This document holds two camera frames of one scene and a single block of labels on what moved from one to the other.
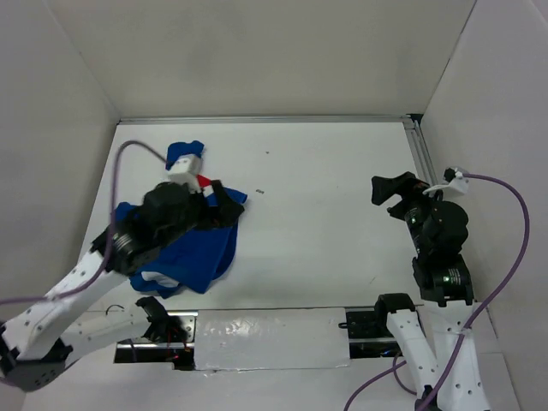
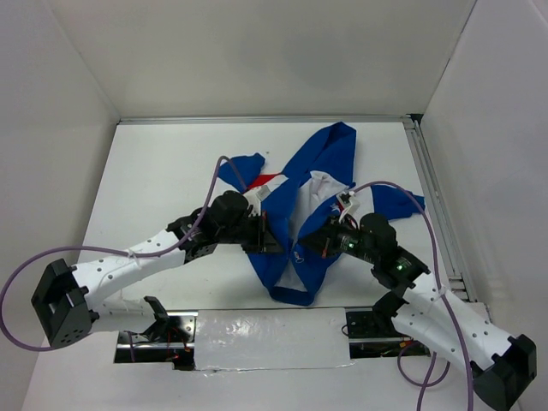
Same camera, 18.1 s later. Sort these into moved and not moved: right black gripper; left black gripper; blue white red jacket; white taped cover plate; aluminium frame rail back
Moved: blue white red jacket; right black gripper; left black gripper
Not moved: white taped cover plate; aluminium frame rail back
